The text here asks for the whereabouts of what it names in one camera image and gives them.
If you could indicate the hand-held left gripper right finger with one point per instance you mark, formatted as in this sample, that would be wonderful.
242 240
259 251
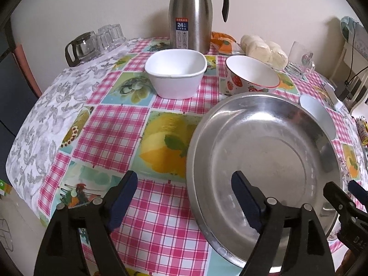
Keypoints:
247 198

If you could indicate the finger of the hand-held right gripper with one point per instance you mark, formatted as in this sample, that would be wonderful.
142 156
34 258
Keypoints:
358 189
333 192

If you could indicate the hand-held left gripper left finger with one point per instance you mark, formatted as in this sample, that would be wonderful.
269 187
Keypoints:
123 201

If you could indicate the pale blue round bowl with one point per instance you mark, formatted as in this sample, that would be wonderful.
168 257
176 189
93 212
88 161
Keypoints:
316 112

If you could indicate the strawberry print bowl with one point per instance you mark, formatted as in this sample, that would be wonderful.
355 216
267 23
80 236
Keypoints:
250 72

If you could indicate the white square bowl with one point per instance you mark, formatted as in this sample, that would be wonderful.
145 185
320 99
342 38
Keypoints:
175 83

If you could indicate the small printed bottle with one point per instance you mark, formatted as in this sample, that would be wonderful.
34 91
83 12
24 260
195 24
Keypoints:
362 130

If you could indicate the pink checkered fruit tablecloth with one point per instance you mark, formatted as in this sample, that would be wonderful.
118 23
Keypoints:
115 138

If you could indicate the black charger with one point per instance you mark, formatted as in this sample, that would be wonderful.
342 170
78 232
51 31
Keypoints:
343 89

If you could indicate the green packet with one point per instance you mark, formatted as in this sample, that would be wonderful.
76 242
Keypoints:
5 187

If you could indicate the dark cabinet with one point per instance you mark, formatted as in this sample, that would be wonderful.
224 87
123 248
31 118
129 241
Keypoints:
14 120

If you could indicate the clear glass mug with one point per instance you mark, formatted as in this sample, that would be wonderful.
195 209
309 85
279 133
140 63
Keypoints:
299 54

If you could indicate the bag of white buns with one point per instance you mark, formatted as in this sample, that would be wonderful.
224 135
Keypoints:
258 49

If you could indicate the orange snack packet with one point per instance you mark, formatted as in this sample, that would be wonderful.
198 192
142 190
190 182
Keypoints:
224 44

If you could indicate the glass coffee pot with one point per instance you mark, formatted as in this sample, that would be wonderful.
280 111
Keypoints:
83 47

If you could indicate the clear glass tumbler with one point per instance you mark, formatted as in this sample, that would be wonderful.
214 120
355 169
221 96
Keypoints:
110 33
101 42

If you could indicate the reddish brown furniture edge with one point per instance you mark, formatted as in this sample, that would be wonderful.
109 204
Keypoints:
27 69

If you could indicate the stainless steel thermos jug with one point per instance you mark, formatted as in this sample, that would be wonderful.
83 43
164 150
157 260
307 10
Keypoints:
189 11

